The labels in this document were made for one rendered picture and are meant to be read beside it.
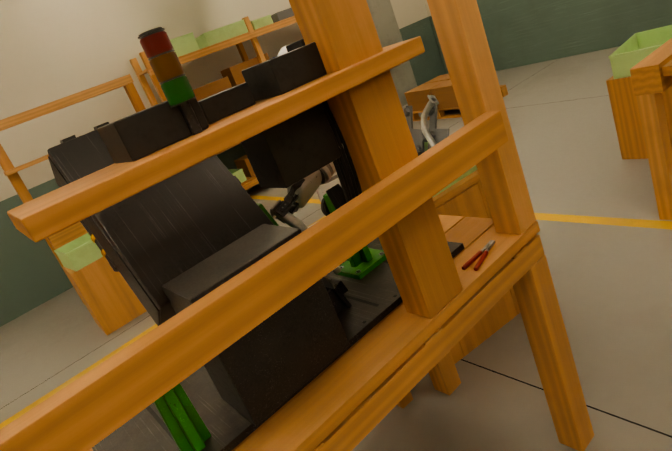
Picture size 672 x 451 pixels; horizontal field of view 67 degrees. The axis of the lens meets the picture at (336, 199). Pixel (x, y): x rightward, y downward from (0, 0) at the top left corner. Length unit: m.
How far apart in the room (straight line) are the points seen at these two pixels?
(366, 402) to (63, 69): 6.16
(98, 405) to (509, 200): 1.17
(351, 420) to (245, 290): 0.45
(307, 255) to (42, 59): 6.13
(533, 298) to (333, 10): 1.09
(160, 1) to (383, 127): 6.41
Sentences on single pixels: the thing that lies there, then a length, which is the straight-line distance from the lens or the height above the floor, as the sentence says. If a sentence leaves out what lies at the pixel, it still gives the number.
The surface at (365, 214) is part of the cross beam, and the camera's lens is 1.09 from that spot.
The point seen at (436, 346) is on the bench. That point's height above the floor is 0.81.
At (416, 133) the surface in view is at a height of 1.02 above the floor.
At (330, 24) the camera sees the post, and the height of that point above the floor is 1.64.
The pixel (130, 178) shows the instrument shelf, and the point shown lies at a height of 1.53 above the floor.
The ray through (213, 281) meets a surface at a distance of 1.12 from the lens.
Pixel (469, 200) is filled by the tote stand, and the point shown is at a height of 0.70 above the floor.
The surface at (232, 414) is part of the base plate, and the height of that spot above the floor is 0.90.
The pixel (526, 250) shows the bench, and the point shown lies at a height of 0.82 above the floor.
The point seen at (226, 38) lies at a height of 2.03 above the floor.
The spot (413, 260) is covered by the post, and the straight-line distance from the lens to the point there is 1.28.
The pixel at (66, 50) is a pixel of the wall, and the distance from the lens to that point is 7.01.
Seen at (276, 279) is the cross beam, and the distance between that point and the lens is 0.98.
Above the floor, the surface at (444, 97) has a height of 0.30.
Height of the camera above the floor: 1.62
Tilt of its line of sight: 17 degrees down
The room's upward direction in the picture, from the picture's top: 22 degrees counter-clockwise
